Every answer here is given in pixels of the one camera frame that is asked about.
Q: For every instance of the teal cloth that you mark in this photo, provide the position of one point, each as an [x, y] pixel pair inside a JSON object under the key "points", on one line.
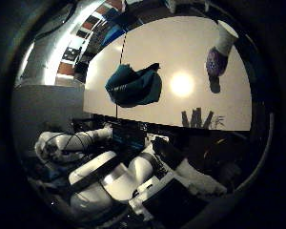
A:
{"points": [[133, 86]]}

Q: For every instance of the purple printed packet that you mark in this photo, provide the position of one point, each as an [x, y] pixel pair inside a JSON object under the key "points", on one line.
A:
{"points": [[226, 38]]}

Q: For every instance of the potted green plant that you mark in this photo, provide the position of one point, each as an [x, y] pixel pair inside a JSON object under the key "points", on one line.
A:
{"points": [[218, 122]]}

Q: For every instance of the glowing teal screen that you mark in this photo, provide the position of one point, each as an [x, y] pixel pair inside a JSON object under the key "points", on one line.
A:
{"points": [[127, 138]]}

